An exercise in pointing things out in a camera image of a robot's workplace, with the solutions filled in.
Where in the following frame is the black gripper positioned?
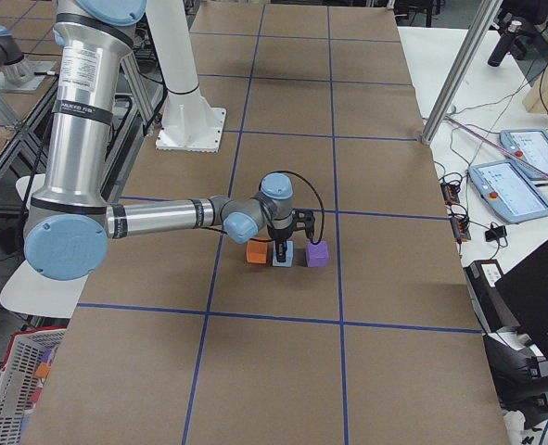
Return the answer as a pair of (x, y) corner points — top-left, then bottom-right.
(267, 217), (297, 262)

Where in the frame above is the light blue foam block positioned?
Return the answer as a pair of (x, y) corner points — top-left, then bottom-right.
(272, 240), (294, 268)

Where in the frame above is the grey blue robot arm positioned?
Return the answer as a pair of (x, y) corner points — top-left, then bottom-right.
(24, 1), (299, 281)

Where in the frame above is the orange foam block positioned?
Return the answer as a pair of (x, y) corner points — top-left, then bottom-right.
(246, 238), (269, 264)

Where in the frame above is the purple foam block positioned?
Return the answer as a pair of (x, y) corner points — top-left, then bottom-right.
(305, 240), (329, 268)

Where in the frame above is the small orange circuit board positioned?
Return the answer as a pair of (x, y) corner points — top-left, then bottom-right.
(440, 183), (460, 205)

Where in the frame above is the pink rod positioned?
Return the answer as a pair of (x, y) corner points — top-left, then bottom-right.
(445, 116), (548, 182)

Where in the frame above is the near teach pendant tablet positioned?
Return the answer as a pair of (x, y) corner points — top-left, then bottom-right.
(468, 160), (548, 223)

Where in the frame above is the teach pendant tablet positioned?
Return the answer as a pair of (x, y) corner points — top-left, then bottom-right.
(500, 129), (548, 173)
(468, 160), (548, 223)

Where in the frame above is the white plastic chair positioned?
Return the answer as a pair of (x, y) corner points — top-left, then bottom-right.
(0, 174), (89, 320)

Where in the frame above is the black monitor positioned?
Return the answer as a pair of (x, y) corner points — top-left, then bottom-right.
(495, 239), (548, 359)

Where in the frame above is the far teach pendant tablet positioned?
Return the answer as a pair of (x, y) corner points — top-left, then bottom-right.
(500, 129), (548, 173)

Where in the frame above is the white plastic basket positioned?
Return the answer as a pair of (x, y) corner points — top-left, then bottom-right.
(0, 326), (66, 444)

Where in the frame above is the black cylinder device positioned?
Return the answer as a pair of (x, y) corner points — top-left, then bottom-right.
(487, 19), (522, 67)

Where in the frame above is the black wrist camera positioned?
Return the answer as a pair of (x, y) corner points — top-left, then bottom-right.
(294, 209), (315, 242)

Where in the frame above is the black camera cable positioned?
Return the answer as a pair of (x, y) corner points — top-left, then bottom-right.
(277, 171), (326, 246)

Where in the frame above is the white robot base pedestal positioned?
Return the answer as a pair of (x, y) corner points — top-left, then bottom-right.
(146, 0), (226, 152)

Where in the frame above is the aluminium frame post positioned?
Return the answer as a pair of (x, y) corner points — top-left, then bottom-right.
(420, 0), (502, 146)

